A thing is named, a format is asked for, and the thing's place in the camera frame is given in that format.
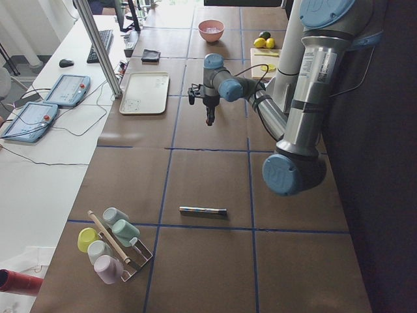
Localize yellow lemon lower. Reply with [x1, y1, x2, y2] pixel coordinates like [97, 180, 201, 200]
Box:
[253, 37, 266, 48]

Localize wooden rack handle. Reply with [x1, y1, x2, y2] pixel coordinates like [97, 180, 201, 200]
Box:
[87, 210, 130, 264]

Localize lower blue teach pendant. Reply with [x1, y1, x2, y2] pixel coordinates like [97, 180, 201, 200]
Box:
[1, 102, 59, 143]

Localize yellow-green plastic knife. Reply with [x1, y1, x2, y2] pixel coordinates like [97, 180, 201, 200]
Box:
[253, 52, 280, 57]

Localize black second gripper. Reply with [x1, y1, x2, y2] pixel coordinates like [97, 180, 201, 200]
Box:
[203, 96, 219, 126]

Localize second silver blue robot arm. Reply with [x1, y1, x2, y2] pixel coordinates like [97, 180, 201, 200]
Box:
[188, 1, 387, 196]

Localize wooden cutting board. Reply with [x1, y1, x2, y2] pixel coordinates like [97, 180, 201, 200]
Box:
[250, 48, 281, 80]

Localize yellow lemon slices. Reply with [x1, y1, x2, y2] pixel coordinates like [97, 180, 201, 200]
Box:
[260, 64, 276, 72]

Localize pink bowl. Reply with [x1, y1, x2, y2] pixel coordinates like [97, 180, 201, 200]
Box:
[198, 20, 225, 42]

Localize steel muddler with black tip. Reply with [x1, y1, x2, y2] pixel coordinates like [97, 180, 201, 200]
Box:
[179, 206, 227, 217]

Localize grey folded cloth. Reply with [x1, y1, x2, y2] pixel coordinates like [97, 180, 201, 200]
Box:
[141, 49, 161, 64]

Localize yellow cup in rack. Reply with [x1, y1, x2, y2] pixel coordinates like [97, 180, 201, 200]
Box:
[77, 228, 99, 253]

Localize aluminium frame post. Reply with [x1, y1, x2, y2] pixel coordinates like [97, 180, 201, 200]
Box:
[74, 0, 122, 98]

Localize white wire cup rack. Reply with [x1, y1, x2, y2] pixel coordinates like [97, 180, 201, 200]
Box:
[98, 219, 153, 282]

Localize black computer mouse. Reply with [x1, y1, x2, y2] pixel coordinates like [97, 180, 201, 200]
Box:
[59, 59, 74, 68]

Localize red bottle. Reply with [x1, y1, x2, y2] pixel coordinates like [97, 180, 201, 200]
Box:
[1, 269, 44, 296]

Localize green lime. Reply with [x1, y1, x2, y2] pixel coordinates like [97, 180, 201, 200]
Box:
[259, 31, 271, 40]

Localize upper blue teach pendant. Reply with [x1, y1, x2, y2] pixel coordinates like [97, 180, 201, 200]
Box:
[43, 74, 91, 107]

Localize cream bear tray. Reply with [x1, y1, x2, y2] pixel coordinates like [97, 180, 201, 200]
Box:
[119, 72, 169, 115]

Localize frosted white cup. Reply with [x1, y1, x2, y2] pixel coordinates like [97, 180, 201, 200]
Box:
[87, 240, 113, 265]

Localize lilac cup in rack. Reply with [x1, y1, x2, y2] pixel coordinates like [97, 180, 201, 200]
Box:
[94, 255, 124, 284]

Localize pale cup in rack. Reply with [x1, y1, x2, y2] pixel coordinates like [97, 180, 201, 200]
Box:
[102, 207, 130, 227]

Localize mint green cup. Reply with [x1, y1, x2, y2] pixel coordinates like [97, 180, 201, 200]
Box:
[111, 219, 140, 247]

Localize blue teach pendant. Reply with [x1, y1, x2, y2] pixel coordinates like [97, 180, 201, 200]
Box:
[43, 74, 91, 107]
[1, 102, 59, 143]

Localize black keyboard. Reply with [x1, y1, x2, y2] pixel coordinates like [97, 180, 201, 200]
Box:
[86, 29, 115, 64]

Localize yellow lemon upper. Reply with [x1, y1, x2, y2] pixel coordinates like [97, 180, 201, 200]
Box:
[265, 38, 276, 49]

